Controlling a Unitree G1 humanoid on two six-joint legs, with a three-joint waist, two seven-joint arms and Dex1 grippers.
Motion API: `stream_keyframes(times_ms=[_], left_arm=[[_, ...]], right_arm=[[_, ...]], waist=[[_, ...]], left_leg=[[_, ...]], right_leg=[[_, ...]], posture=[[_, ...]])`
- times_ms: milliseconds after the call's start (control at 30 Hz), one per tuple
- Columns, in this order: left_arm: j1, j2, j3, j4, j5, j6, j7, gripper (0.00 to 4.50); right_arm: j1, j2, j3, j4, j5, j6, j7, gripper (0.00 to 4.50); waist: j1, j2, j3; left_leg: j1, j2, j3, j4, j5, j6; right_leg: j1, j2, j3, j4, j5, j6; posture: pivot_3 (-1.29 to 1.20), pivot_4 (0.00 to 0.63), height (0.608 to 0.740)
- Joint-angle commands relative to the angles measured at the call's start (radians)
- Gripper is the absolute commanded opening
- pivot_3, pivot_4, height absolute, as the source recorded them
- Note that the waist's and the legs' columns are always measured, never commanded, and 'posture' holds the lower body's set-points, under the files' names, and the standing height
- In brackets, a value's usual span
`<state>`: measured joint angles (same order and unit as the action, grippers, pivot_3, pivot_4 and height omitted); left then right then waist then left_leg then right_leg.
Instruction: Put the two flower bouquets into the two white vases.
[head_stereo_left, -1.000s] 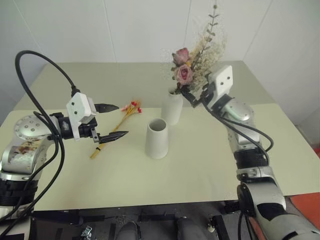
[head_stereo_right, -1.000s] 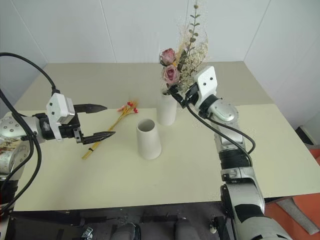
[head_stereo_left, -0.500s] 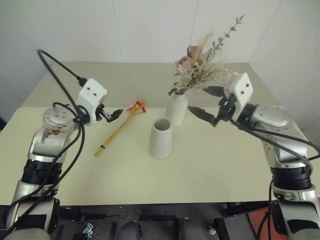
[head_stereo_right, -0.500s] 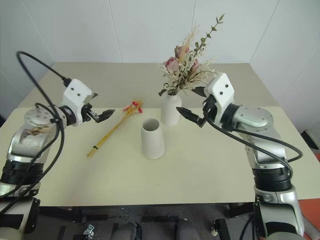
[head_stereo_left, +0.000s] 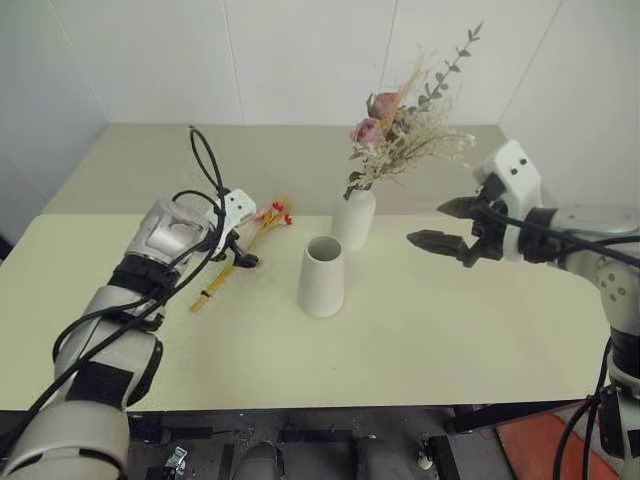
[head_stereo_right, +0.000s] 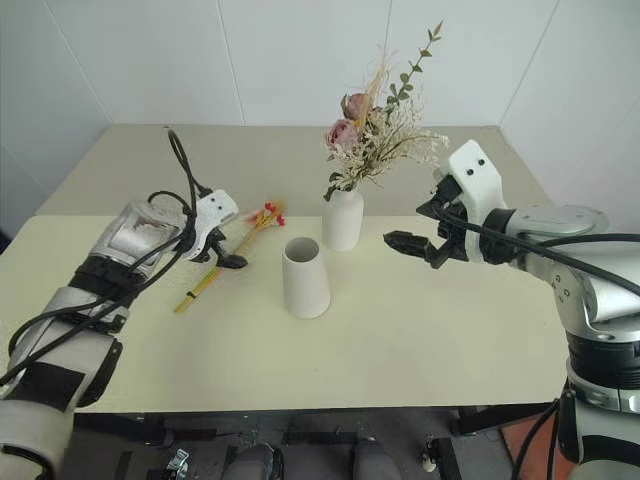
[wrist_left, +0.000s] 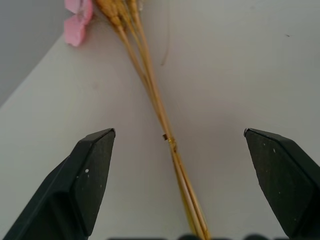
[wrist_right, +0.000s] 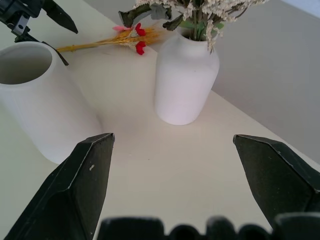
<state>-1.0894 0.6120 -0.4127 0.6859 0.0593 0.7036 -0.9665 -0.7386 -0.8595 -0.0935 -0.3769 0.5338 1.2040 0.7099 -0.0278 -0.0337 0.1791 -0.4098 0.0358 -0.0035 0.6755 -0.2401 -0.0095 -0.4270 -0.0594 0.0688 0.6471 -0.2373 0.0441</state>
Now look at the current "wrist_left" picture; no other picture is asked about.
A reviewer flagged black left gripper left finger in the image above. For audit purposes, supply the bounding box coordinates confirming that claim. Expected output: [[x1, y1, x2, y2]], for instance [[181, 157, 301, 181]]
[[0, 128, 116, 240]]

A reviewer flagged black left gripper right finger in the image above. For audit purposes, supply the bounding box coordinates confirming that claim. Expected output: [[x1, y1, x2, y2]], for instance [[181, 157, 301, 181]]
[[243, 127, 320, 240]]

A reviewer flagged pink flower bouquet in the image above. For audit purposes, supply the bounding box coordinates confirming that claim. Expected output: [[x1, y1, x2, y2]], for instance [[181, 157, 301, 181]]
[[63, 0, 95, 48]]

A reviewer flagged dried wheat stalk bouquet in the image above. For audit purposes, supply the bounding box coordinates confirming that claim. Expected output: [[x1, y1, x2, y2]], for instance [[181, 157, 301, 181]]
[[94, 0, 212, 240]]

